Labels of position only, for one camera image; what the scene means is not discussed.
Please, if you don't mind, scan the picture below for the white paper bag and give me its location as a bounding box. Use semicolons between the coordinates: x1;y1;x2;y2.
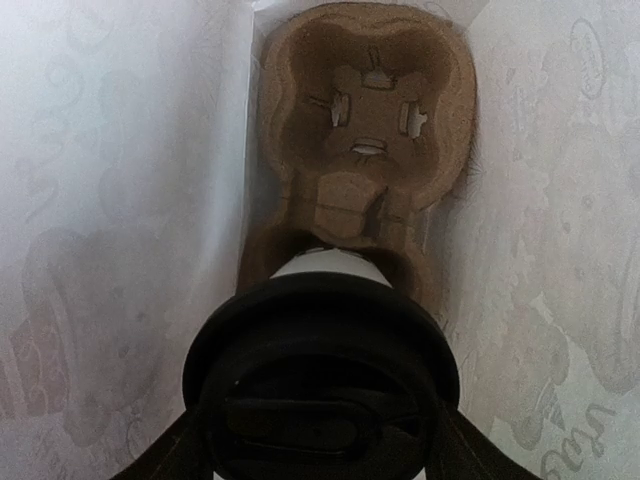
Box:
1;1;639;479

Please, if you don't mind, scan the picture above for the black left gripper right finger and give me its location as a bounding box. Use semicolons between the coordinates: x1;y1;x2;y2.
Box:
434;402;530;480

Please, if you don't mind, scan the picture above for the cardboard cup carrier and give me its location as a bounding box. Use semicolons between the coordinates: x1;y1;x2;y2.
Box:
238;3;476;313

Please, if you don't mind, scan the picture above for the black cup lid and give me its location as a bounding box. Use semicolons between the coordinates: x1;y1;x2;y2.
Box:
182;273;460;479

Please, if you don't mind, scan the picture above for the white paper cup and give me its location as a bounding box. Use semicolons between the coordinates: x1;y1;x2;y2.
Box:
272;247;392;287

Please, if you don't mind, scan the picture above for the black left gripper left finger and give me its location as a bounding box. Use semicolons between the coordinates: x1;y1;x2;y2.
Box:
112;410;200;480

